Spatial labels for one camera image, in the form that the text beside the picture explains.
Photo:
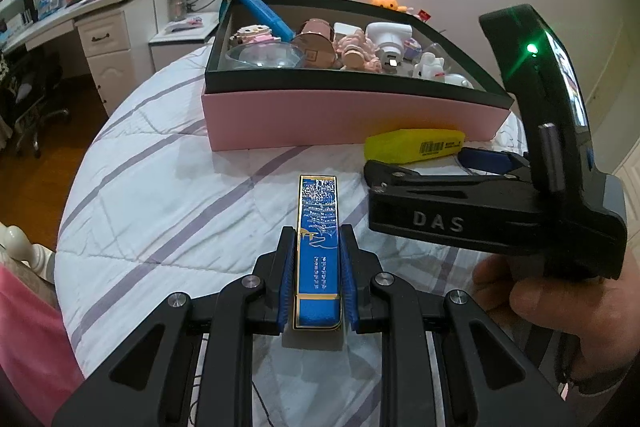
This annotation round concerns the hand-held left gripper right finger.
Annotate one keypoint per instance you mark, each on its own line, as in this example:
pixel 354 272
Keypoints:
pixel 350 277

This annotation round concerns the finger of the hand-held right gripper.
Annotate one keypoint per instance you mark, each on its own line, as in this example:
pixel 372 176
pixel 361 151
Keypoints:
pixel 487 159
pixel 425 182

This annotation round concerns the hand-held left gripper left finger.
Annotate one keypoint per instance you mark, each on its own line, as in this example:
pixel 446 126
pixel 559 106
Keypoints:
pixel 287 277

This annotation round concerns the blue and gold rectangular box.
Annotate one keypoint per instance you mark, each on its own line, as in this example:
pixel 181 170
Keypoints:
pixel 317 257

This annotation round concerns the yellow plastic case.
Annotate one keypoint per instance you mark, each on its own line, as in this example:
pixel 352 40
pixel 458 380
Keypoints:
pixel 400 144

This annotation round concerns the pink storage box dark rim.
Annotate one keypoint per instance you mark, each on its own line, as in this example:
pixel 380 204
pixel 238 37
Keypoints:
pixel 325 117

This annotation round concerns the clear plastic container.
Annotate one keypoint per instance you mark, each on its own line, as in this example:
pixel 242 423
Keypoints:
pixel 437 49

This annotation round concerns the pink doll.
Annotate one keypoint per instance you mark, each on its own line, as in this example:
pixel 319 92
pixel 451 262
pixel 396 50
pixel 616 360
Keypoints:
pixel 357 49

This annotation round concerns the person's right hand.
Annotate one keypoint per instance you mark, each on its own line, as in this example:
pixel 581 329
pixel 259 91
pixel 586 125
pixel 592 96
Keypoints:
pixel 600 322

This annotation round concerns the white rounded toy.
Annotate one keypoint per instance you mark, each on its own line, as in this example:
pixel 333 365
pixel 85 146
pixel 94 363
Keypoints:
pixel 459 81

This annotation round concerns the white figurine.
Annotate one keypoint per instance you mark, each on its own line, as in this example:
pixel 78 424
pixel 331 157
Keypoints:
pixel 429 67

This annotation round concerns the small purple toy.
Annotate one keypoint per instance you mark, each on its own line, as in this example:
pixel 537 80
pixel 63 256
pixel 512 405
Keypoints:
pixel 415 49

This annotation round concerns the red card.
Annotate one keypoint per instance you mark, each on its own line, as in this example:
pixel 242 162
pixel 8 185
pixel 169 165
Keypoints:
pixel 424 15

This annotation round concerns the small white box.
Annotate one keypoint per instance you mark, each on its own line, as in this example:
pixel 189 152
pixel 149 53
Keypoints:
pixel 347 30

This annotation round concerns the pink round box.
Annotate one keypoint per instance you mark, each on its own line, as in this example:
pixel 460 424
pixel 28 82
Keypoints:
pixel 312 44

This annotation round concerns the orange octopus plush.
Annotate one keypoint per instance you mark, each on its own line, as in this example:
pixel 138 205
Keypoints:
pixel 389 2

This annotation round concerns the transparent bluish bowl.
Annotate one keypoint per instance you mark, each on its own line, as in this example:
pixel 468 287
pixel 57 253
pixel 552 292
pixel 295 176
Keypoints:
pixel 262 57

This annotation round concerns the pink block figure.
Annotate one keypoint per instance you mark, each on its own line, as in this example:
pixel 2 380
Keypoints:
pixel 252 37

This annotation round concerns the long blue box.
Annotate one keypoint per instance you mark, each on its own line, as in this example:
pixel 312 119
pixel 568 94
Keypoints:
pixel 260 9

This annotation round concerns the white nightstand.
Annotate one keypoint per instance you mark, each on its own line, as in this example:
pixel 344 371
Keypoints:
pixel 175 47

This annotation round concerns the pink cloth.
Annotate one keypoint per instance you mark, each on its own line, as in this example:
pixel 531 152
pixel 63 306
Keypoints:
pixel 30 347

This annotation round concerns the snack bag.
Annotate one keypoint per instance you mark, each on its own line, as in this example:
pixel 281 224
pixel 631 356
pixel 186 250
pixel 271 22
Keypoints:
pixel 224 4

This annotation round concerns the small packet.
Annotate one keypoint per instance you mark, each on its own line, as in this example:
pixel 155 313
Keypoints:
pixel 187 23

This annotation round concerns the white desk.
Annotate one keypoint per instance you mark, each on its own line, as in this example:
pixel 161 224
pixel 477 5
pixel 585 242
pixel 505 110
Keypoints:
pixel 100 37

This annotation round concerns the black office chair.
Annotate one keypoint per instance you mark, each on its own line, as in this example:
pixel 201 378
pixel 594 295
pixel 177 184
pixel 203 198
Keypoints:
pixel 30 102

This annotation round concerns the white camera device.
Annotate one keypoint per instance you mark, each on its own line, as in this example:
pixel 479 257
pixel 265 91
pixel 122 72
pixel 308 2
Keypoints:
pixel 387 37

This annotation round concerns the white bed frame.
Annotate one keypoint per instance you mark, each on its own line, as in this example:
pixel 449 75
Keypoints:
pixel 25 252

